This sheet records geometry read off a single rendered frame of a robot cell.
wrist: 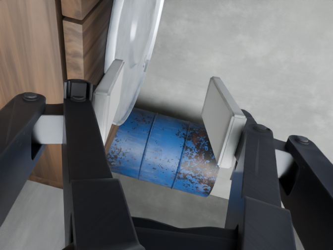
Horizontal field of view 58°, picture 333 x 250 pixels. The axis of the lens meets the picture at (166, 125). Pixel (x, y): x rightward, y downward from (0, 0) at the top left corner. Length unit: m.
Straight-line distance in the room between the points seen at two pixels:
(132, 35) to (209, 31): 2.01
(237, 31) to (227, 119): 2.21
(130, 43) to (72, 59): 0.10
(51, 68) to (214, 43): 2.14
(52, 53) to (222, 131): 0.19
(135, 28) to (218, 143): 0.23
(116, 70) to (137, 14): 0.19
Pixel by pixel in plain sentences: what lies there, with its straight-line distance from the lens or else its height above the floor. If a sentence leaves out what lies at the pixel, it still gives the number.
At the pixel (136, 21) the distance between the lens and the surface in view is 0.37.
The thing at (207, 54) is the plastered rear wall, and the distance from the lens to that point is 2.46.
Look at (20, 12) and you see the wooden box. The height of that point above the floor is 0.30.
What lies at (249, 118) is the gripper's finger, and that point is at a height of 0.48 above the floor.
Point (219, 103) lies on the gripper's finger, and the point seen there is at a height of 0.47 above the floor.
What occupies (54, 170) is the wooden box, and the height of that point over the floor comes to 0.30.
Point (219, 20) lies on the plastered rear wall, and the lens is 2.33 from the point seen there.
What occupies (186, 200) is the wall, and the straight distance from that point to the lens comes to 3.65.
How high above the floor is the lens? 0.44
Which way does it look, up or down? 1 degrees down
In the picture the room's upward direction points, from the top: 105 degrees clockwise
